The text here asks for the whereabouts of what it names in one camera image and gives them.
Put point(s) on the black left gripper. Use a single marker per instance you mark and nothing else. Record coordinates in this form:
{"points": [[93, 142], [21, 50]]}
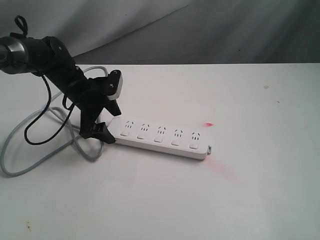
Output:
{"points": [[90, 96]]}

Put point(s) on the white five-outlet power strip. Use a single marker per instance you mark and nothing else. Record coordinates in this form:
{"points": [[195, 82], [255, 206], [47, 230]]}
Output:
{"points": [[162, 138]]}

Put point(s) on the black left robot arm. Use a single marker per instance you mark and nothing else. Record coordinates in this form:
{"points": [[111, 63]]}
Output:
{"points": [[49, 58]]}

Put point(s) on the grey backdrop cloth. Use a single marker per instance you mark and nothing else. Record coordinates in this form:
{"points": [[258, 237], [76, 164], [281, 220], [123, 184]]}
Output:
{"points": [[117, 32]]}

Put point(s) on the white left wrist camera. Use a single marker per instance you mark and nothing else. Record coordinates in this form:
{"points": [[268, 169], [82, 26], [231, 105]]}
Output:
{"points": [[113, 85]]}

